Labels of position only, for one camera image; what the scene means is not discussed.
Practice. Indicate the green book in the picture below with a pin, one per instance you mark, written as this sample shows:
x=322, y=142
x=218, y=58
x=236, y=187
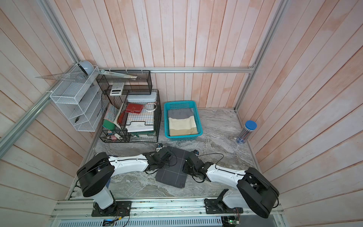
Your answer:
x=110, y=117

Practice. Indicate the teal plastic basket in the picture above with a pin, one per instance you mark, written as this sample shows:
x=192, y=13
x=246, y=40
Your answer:
x=181, y=105

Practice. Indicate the red wallet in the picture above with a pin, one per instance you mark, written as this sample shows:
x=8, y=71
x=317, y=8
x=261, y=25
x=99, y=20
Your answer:
x=134, y=108

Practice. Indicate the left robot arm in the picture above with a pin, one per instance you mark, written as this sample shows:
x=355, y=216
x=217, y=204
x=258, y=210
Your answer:
x=94, y=176

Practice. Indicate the beige grey pillowcase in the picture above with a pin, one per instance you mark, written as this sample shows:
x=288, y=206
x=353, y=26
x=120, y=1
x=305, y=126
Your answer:
x=181, y=122

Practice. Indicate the black wire organizer rack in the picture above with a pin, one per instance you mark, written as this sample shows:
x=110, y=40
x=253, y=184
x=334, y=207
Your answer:
x=120, y=133

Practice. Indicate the clear triangle ruler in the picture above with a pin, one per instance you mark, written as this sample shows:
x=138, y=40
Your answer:
x=71, y=77

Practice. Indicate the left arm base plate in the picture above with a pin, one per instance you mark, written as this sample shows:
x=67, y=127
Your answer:
x=119, y=208

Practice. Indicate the white calculator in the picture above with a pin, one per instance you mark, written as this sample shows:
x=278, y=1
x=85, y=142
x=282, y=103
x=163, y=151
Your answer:
x=117, y=89

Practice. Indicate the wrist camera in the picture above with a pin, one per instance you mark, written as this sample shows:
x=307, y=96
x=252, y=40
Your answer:
x=159, y=147
x=196, y=152

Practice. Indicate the blue lid pencil tube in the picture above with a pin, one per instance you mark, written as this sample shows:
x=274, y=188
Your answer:
x=248, y=128

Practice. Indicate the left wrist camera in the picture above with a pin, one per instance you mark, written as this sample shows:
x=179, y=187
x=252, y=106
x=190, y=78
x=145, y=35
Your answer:
x=159, y=147

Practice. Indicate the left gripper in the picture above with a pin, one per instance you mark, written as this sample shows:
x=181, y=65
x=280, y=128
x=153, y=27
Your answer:
x=167, y=163

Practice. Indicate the white round alarm clock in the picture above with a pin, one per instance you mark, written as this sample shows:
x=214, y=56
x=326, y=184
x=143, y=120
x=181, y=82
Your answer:
x=86, y=67

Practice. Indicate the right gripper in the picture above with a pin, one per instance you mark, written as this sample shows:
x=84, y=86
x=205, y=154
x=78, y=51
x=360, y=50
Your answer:
x=185, y=169

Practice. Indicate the checkered notebook stack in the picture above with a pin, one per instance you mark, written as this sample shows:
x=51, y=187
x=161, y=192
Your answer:
x=142, y=122

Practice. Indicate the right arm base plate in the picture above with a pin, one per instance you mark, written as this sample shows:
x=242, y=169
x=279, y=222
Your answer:
x=217, y=206

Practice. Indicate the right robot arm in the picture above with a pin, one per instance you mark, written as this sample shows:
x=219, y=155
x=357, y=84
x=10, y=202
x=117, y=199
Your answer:
x=252, y=189

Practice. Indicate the white wire shelf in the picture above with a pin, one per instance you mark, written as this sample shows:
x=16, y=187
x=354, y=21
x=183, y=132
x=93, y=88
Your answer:
x=80, y=103

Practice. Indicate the white pencil case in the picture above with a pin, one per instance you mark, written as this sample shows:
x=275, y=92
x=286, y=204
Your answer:
x=142, y=98

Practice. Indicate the dark grid pillowcase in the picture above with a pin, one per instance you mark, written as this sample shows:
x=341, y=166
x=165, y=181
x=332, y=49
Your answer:
x=173, y=174

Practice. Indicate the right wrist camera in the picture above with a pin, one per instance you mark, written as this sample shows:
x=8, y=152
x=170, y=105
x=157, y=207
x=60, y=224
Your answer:
x=196, y=152

